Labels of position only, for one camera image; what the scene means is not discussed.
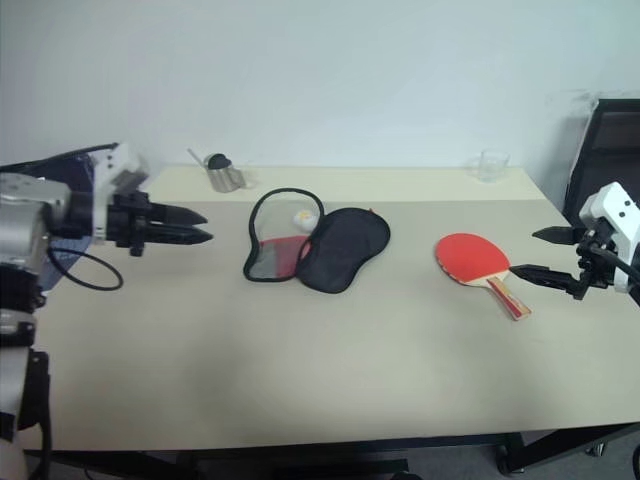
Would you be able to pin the red table tennis paddle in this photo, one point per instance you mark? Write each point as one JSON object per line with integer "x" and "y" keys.
{"x": 470, "y": 257}

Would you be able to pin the stainless steel cup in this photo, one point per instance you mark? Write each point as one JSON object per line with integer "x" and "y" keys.
{"x": 225, "y": 181}

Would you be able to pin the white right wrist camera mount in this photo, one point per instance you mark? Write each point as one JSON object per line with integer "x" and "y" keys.
{"x": 617, "y": 210}

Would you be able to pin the black red mesh paddle case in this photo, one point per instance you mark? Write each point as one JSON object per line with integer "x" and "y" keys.
{"x": 345, "y": 250}

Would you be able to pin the dark blue laptop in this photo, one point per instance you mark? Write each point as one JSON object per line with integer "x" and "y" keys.
{"x": 80, "y": 172}

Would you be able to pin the thin metal straw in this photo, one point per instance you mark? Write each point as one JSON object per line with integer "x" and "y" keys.
{"x": 196, "y": 156}

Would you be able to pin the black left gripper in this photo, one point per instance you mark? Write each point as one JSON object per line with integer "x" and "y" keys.
{"x": 130, "y": 220}

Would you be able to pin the black table frame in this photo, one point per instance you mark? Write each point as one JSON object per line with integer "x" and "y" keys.
{"x": 300, "y": 457}

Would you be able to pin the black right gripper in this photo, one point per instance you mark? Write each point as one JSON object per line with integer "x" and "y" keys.
{"x": 595, "y": 265}

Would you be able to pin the black chair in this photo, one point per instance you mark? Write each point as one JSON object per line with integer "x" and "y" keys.
{"x": 600, "y": 150}

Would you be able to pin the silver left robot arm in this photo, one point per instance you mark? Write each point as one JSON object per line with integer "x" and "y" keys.
{"x": 25, "y": 210}

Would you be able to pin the clear glass cup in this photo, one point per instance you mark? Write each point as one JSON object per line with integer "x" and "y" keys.
{"x": 492, "y": 166}

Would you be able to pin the black object in cup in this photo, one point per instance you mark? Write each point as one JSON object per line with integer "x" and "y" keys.
{"x": 219, "y": 161}

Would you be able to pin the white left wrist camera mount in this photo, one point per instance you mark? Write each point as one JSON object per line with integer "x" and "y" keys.
{"x": 117, "y": 162}

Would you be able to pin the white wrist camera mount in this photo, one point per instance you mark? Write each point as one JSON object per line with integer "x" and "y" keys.
{"x": 117, "y": 162}
{"x": 617, "y": 210}

